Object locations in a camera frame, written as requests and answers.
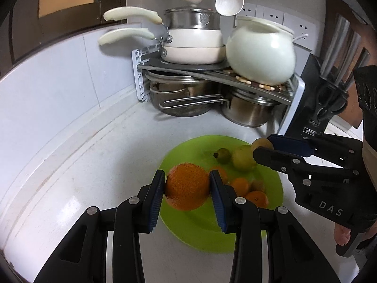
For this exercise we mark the black knife block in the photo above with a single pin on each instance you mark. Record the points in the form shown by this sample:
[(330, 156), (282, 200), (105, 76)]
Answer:
[(309, 100)]

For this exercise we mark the green plastic plate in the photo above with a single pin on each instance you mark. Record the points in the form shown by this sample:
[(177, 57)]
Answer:
[(200, 227)]

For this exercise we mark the large orange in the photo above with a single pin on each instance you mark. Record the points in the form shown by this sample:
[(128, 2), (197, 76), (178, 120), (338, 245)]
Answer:
[(187, 187)]

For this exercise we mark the grey corner pot rack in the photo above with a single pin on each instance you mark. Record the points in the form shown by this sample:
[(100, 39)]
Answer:
[(188, 69)]

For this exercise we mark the yellow-brown round fruit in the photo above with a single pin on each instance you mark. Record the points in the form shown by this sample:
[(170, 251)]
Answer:
[(260, 143)]

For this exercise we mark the beaded trivet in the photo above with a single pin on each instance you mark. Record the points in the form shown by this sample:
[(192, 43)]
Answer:
[(265, 87)]

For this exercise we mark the person's right hand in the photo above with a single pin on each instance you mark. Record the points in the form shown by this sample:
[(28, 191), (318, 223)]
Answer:
[(370, 165)]

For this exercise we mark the steel pot lower left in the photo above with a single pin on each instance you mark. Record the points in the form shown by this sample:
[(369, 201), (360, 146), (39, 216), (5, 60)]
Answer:
[(179, 106)]

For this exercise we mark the white ceramic pot lid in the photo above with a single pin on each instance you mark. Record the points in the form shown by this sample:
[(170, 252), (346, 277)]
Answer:
[(277, 26)]

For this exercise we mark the stainless steel pot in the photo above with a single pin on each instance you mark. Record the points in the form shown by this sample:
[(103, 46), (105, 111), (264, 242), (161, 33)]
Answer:
[(191, 20)]

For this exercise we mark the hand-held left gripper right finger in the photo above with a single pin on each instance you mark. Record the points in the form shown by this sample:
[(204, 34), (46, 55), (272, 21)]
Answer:
[(218, 203)]

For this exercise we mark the black kitchen scissors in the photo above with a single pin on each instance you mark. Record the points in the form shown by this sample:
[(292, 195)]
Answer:
[(327, 100)]

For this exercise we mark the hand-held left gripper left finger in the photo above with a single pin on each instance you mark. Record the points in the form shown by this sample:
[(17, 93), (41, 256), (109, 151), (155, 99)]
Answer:
[(156, 200)]

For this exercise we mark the white ceramic pot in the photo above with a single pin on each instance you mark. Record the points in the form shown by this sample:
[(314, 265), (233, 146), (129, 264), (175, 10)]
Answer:
[(259, 56)]

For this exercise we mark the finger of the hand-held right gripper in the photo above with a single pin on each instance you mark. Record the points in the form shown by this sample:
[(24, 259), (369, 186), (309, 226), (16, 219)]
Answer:
[(291, 145), (271, 156)]

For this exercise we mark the yellow-green pear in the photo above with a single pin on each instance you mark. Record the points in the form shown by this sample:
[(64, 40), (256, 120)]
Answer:
[(243, 159)]

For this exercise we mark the green persimmon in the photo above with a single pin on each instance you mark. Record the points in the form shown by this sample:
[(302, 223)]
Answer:
[(224, 155)]

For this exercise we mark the small orange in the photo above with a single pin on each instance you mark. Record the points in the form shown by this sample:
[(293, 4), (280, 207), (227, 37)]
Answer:
[(257, 199), (222, 175), (240, 186)]

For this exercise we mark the shiny steel stockpot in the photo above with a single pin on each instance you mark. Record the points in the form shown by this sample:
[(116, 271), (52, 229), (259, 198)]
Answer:
[(247, 115)]

